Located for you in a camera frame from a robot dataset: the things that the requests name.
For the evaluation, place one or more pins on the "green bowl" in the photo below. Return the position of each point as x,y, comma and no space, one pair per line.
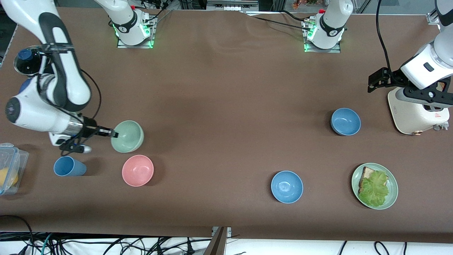
129,137

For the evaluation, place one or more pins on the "metal table edge bracket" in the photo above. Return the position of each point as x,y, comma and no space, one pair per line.
228,231

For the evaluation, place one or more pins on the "blue cup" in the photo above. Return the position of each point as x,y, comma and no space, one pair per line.
67,166

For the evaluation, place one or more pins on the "aluminium frame profile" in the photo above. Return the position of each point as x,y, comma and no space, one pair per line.
433,17

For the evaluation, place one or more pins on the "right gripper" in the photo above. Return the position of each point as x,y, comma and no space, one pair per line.
88,130

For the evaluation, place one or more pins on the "yellow food in container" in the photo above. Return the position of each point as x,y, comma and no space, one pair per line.
7,177

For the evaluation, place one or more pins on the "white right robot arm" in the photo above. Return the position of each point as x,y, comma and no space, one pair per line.
28,113

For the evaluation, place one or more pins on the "pink bowl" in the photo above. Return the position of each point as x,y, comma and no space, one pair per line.
138,170

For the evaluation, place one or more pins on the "toast slice on plate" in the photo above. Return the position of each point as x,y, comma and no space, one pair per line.
366,173

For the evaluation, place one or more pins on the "dark metal post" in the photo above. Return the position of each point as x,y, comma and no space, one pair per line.
216,246

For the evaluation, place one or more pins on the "green lettuce leaf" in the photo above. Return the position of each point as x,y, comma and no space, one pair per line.
373,189

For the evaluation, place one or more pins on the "clear plastic container blue lid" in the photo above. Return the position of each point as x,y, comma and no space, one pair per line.
19,159

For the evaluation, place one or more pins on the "cream white toaster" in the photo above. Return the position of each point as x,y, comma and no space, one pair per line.
414,118

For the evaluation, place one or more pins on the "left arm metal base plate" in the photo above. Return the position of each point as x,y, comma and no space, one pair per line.
318,50

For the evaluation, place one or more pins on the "grey power strip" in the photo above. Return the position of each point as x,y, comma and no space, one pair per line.
231,4

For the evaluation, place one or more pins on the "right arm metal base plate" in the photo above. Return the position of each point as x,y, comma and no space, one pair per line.
124,45

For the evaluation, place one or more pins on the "blue bowl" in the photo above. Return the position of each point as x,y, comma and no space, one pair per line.
287,187
345,122

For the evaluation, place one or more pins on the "brown table cover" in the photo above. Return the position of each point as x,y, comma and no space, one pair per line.
212,106

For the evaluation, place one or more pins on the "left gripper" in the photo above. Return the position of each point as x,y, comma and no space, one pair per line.
394,78

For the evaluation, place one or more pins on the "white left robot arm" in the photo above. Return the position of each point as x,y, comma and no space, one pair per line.
332,21

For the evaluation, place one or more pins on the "green plate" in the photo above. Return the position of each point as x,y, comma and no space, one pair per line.
393,198

